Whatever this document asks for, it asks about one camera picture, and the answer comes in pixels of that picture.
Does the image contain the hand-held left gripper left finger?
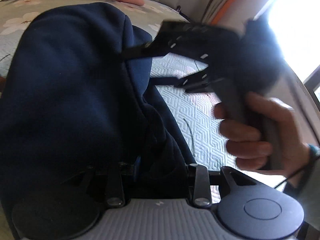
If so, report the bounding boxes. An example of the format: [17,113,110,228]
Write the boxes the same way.
[84,162,126,207]

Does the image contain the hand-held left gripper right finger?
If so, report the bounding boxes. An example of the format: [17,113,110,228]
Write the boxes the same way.
[187,163,251,207]

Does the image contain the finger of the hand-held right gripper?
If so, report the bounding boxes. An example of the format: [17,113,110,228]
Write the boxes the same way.
[149,71,211,93]
[122,21,211,60]

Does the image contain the navy zip hoodie white stripes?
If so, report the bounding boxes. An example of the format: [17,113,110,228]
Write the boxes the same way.
[0,2,197,233]

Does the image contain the person's right forearm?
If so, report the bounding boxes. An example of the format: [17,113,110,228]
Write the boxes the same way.
[282,143,320,240]

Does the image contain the person's right hand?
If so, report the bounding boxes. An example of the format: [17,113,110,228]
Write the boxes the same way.
[213,92,313,173]

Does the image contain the bright window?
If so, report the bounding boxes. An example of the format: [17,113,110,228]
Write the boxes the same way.
[261,0,320,92]

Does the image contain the grey and orange curtain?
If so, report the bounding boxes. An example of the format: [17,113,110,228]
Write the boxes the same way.
[199,0,251,25]

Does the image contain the thin black cable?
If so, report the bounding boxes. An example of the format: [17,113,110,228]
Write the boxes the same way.
[274,169,304,189]

